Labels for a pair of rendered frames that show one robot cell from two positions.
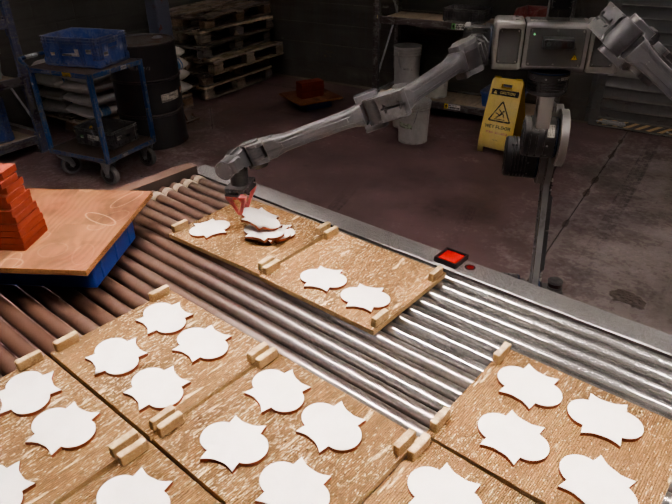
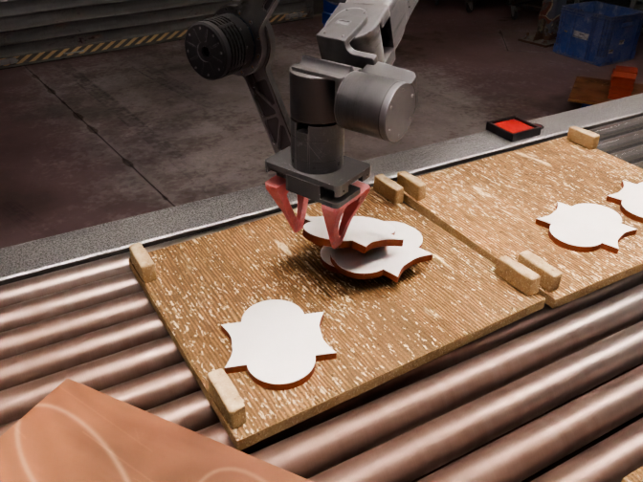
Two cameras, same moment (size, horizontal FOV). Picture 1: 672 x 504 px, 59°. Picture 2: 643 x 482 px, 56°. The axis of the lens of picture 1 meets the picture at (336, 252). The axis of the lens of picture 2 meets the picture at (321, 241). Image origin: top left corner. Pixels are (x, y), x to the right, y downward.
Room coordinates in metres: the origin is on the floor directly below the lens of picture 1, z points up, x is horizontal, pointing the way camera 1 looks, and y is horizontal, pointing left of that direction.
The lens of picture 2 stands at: (1.52, 0.86, 1.39)
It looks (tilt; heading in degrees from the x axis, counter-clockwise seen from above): 33 degrees down; 291
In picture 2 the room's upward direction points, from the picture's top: straight up
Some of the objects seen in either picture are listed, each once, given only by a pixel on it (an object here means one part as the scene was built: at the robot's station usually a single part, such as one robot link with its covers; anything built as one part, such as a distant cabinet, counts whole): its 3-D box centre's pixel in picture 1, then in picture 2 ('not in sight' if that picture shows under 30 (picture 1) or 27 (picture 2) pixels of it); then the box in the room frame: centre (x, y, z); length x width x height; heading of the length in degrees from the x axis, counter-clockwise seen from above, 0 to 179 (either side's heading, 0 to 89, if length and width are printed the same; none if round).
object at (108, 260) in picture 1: (67, 246); not in sight; (1.58, 0.82, 0.97); 0.31 x 0.31 x 0.10; 85
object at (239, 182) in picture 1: (239, 177); (317, 146); (1.73, 0.30, 1.12); 0.10 x 0.07 x 0.07; 164
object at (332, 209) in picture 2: (239, 200); (327, 208); (1.72, 0.30, 1.05); 0.07 x 0.07 x 0.09; 74
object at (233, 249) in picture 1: (251, 233); (326, 281); (1.73, 0.28, 0.93); 0.41 x 0.35 x 0.02; 52
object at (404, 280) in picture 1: (352, 276); (562, 203); (1.45, -0.05, 0.93); 0.41 x 0.35 x 0.02; 50
